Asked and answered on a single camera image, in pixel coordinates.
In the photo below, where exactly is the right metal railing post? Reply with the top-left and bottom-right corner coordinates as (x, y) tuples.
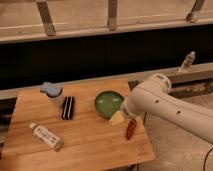
(186, 0), (205, 23)

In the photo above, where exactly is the left metal railing post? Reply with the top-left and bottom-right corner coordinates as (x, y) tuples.
(36, 0), (56, 36)

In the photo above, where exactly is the blue cloth on cup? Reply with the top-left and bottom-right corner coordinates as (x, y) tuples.
(40, 82), (62, 98)

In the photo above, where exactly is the green bowl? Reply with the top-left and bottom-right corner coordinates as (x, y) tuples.
(94, 91), (124, 119)

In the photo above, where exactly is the middle metal railing post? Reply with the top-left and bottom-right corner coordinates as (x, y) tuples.
(108, 0), (118, 31)

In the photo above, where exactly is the clear bottle on ledge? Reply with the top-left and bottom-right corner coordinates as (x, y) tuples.
(178, 51), (195, 73)

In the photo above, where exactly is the white plastic bottle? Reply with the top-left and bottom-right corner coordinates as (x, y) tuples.
(29, 123), (63, 151)

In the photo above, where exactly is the wooden table board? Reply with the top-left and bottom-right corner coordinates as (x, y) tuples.
(0, 79), (155, 171)

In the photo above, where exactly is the black striped sponge block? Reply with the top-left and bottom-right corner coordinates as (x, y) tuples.
(61, 96), (74, 120)

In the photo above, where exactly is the metal railing post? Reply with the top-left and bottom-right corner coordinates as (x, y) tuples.
(108, 0), (118, 31)
(186, 0), (205, 23)
(36, 0), (56, 36)

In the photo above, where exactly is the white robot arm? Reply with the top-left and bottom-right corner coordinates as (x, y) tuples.
(118, 73), (213, 144)

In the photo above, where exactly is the black cable on floor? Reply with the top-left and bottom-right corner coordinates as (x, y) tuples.
(202, 147), (213, 171)

